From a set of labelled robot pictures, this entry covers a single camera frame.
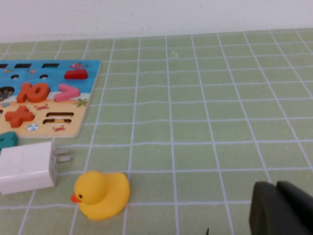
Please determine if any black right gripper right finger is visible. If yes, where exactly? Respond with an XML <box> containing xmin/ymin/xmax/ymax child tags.
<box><xmin>276</xmin><ymin>180</ymin><xmax>313</xmax><ymax>230</ymax></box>

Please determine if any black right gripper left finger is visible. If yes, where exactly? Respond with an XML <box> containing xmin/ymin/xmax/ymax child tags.
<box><xmin>248</xmin><ymin>181</ymin><xmax>313</xmax><ymax>235</ymax></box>

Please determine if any wooden number puzzle board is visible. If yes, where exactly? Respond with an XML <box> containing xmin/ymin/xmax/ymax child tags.
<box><xmin>0</xmin><ymin>60</ymin><xmax>102</xmax><ymax>139</ymax></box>

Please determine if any pink greater-than sign piece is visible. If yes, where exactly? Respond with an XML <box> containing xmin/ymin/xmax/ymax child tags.
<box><xmin>53</xmin><ymin>83</ymin><xmax>81</xmax><ymax>103</ymax></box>

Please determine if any orange plus sign piece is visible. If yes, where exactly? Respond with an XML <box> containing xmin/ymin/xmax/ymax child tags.
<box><xmin>4</xmin><ymin>105</ymin><xmax>35</xmax><ymax>128</ymax></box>

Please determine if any teal number four piece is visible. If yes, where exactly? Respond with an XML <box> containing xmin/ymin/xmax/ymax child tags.
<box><xmin>0</xmin><ymin>131</ymin><xmax>19</xmax><ymax>150</ymax></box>

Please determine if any orange number ten piece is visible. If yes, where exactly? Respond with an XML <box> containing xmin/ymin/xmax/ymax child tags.
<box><xmin>16</xmin><ymin>82</ymin><xmax>51</xmax><ymax>103</ymax></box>

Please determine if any green checked tablecloth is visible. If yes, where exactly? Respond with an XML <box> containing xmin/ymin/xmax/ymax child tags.
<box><xmin>0</xmin><ymin>28</ymin><xmax>313</xmax><ymax>235</ymax></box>

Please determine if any yellow rubber duck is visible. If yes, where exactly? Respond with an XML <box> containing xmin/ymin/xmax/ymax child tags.
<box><xmin>70</xmin><ymin>170</ymin><xmax>131</xmax><ymax>221</ymax></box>

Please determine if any red minus sign block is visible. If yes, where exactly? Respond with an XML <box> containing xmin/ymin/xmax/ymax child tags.
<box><xmin>64</xmin><ymin>69</ymin><xmax>89</xmax><ymax>80</ymax></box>

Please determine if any white plug charger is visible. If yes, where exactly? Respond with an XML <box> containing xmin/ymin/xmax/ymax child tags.
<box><xmin>0</xmin><ymin>141</ymin><xmax>72</xmax><ymax>195</ymax></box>

